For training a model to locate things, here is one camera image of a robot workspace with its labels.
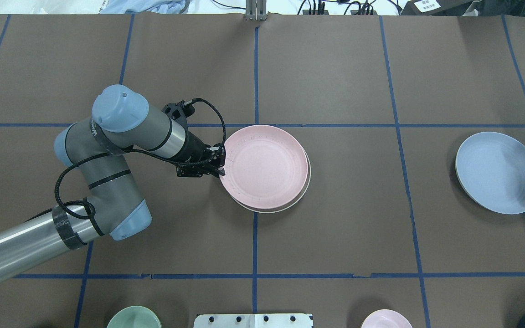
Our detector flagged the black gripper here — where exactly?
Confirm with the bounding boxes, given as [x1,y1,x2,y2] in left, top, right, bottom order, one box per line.
[162,101,226,178]

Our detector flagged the pink plate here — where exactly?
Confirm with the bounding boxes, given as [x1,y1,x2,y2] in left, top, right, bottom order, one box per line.
[220,125,308,209]

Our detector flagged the light blue plate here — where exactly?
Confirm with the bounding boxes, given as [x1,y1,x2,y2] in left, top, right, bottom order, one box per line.
[455,132,525,215]

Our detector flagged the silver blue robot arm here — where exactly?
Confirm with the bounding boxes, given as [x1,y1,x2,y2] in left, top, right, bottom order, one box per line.
[0,84,227,283]

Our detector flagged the cream plate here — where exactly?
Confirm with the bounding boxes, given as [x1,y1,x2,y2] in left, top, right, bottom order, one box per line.
[231,149,312,214]

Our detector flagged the green bowl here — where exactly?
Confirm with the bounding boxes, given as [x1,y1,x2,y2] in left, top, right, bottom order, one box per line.
[106,306,162,328]

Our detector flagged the light blue cloth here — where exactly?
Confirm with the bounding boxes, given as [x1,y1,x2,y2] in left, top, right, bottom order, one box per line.
[99,0,191,14]

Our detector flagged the pink bowl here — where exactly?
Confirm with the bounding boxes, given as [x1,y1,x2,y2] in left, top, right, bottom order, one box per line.
[360,309,412,328]

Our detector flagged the white camera pole base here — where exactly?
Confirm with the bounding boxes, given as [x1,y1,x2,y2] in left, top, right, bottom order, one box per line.
[193,313,314,328]

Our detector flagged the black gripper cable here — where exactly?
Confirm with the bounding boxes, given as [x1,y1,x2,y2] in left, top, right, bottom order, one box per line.
[54,98,227,237]

